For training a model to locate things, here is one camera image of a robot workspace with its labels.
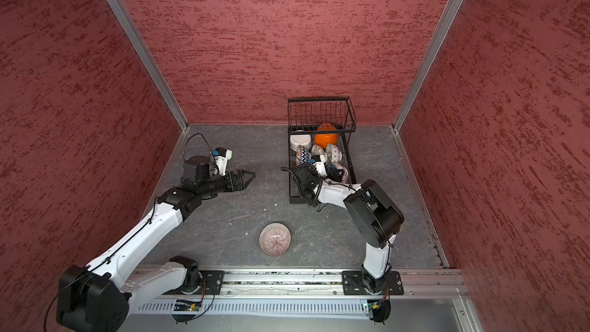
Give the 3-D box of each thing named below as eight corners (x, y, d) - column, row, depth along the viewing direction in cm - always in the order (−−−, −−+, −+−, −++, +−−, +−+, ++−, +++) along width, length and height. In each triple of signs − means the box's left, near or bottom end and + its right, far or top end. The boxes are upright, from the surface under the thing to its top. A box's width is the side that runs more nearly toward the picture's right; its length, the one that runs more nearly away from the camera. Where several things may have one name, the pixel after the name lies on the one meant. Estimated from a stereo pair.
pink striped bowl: (259, 256, 81) (257, 252, 77) (262, 227, 88) (261, 222, 84) (290, 256, 81) (289, 252, 77) (291, 227, 88) (290, 222, 84)
